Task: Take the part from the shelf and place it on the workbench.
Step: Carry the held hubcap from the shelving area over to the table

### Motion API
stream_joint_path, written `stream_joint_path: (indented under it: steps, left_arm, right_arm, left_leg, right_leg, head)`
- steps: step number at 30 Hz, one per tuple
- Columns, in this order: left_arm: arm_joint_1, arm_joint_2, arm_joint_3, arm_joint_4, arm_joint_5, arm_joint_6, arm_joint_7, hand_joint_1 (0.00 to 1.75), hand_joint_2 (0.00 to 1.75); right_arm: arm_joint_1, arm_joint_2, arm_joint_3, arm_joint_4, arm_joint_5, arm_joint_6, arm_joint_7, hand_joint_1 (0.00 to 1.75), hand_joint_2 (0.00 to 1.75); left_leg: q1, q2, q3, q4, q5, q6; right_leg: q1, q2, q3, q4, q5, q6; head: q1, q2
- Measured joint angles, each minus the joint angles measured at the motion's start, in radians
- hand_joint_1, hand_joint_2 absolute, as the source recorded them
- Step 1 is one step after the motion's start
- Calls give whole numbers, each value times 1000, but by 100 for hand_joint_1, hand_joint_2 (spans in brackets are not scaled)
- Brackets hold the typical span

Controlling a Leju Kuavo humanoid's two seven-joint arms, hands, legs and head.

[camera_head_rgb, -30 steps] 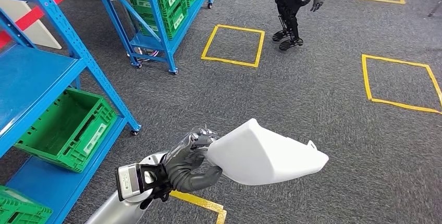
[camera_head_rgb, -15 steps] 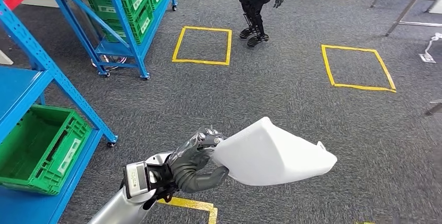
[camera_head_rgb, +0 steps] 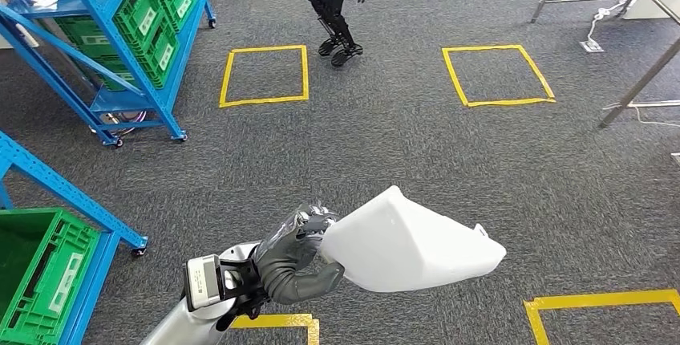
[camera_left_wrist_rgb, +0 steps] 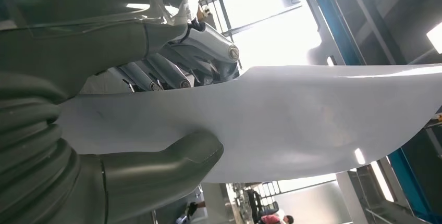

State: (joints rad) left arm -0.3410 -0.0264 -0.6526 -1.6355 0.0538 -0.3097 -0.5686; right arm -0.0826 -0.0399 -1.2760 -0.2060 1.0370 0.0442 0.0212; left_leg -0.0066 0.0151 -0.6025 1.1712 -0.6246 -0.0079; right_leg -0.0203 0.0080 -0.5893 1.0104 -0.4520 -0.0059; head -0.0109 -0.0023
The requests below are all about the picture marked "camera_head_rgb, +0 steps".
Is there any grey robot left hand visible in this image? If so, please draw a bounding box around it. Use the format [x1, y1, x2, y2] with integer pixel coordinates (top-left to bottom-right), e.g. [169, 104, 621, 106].
[253, 203, 346, 306]

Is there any white plastic shell part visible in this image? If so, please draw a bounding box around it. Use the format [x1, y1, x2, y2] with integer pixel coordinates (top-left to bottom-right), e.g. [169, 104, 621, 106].
[318, 185, 508, 294]

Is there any blue metal shelf rack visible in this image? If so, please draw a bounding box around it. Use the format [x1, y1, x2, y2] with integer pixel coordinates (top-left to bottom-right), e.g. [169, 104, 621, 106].
[0, 0, 219, 148]
[0, 129, 150, 345]

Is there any chrome base stanchion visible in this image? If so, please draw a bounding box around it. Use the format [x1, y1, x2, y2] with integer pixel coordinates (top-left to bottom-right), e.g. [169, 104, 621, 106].
[89, 111, 147, 137]

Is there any black humanoid robot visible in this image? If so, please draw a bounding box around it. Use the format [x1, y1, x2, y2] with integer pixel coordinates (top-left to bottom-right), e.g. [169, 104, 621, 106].
[298, 0, 375, 68]

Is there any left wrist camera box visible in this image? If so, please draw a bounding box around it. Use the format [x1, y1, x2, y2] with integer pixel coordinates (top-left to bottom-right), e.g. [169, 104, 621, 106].
[183, 254, 225, 313]

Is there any white power cable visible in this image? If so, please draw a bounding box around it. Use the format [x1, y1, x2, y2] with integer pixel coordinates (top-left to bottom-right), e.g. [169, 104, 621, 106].
[586, 0, 630, 43]
[602, 102, 680, 128]

